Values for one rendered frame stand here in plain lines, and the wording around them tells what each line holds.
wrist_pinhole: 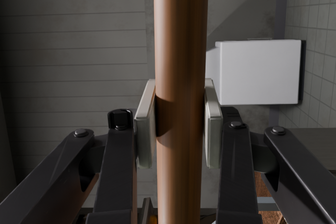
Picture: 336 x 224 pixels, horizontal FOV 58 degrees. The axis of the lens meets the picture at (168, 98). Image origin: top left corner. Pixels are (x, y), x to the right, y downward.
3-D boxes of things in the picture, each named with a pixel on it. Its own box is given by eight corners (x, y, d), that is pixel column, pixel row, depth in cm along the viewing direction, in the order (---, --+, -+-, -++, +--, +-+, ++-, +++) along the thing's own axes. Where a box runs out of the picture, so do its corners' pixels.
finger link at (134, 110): (132, 176, 14) (69, 176, 14) (144, 129, 19) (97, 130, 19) (130, 148, 14) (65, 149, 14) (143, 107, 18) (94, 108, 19)
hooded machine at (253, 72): (289, 34, 331) (180, 37, 338) (310, 37, 278) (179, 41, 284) (285, 93, 348) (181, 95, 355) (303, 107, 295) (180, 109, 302)
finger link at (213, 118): (208, 117, 15) (223, 117, 15) (201, 77, 21) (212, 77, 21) (207, 169, 16) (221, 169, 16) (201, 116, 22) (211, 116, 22)
